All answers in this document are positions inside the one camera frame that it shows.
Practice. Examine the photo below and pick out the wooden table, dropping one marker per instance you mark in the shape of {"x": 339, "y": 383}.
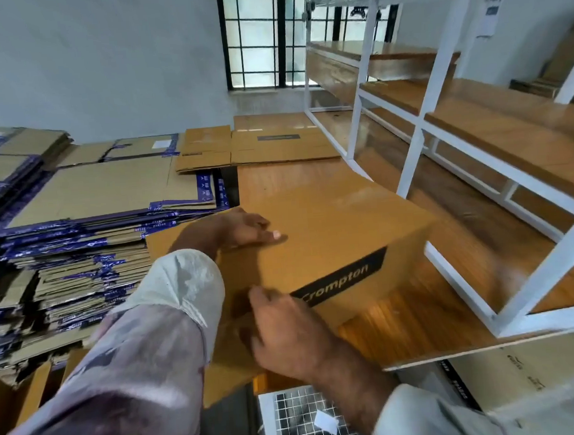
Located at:
{"x": 442, "y": 292}

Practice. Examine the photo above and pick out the person's light grey shirt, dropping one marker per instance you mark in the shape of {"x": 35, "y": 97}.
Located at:
{"x": 131, "y": 376}

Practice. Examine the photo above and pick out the black framed window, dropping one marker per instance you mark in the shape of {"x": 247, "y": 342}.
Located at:
{"x": 252, "y": 29}

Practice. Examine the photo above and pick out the white metal shelf rack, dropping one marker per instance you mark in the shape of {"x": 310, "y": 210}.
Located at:
{"x": 558, "y": 263}

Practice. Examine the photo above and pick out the assembled boxes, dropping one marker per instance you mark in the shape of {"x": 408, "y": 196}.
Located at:
{"x": 24, "y": 399}

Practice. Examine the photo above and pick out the person's right hand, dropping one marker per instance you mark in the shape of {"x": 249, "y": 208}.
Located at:
{"x": 292, "y": 338}

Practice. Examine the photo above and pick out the white wall device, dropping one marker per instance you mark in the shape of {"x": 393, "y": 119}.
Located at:
{"x": 490, "y": 16}

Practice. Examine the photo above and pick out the person's left hand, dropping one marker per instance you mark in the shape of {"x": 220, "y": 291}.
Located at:
{"x": 238, "y": 230}

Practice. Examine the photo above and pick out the person's left forearm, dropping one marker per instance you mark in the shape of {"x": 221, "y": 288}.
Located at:
{"x": 195, "y": 244}

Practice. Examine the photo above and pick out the white paper tag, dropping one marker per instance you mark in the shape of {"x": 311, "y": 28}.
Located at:
{"x": 326, "y": 422}

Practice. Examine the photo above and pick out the person's right forearm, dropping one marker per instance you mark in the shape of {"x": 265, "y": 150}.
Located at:
{"x": 360, "y": 392}

